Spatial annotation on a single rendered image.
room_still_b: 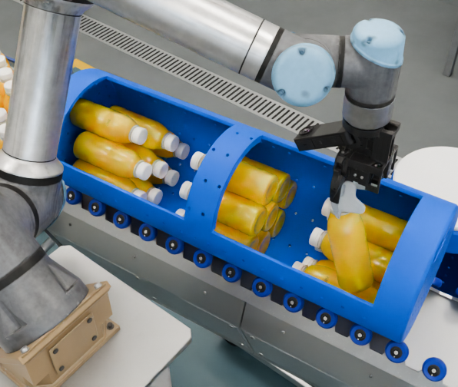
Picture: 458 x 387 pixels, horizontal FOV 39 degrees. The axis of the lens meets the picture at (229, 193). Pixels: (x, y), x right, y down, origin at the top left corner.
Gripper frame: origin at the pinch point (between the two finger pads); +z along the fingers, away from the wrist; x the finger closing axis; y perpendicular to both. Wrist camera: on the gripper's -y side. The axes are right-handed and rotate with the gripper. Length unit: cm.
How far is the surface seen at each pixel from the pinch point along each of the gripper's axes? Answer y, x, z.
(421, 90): -38, 222, 125
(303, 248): -10.1, 9.2, 27.4
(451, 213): 17.6, 8.8, 1.3
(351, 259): 4.9, -4.2, 8.3
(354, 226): 3.8, -1.9, 2.3
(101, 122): -58, 3, 6
